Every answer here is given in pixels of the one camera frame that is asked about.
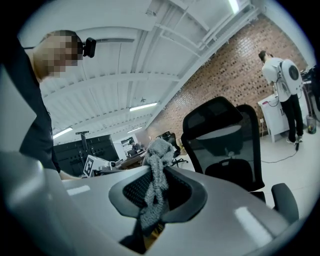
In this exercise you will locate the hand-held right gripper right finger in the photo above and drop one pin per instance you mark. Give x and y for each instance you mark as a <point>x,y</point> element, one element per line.
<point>225,225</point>

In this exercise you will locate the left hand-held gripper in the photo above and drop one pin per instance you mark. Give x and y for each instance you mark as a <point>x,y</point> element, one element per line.
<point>98,166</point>

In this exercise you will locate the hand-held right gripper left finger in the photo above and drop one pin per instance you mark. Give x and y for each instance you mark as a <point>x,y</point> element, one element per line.
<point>50,212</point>

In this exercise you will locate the black office chair seat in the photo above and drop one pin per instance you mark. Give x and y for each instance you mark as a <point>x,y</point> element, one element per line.
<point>258,196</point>

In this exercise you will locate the grey fluffy cloth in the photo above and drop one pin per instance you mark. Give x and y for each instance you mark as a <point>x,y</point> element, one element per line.
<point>156,152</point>

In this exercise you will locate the person's left forearm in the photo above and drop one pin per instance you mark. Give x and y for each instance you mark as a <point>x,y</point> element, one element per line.
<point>70,177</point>

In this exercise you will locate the dark wooden desk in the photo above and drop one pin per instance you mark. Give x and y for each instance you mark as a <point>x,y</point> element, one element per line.
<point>132,162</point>

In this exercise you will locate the long ceiling light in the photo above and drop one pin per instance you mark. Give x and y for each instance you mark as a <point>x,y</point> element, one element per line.
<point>143,107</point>
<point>62,133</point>
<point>234,5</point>
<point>134,130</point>

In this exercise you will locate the black chair armrest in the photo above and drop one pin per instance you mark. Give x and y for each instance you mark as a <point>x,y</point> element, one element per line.
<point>285,200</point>

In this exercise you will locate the black office chair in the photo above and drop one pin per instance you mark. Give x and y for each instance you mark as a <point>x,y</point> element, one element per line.
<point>172,145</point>

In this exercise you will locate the person's black shirt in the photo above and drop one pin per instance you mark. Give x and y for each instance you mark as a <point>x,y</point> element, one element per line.
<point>30,112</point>

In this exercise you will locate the white cabinet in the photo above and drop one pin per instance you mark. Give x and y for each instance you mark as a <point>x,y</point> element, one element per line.
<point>273,117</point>

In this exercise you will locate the person's head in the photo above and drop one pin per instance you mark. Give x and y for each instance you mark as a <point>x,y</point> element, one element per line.
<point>55,55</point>

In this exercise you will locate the mesh waste bin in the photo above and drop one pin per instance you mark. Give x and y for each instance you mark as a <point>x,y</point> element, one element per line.
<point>311,125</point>

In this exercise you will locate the white backpack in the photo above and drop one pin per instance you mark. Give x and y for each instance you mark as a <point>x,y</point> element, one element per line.
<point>291,76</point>

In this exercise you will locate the black head-mounted camera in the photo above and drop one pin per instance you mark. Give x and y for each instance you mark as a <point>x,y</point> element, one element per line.
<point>90,47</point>

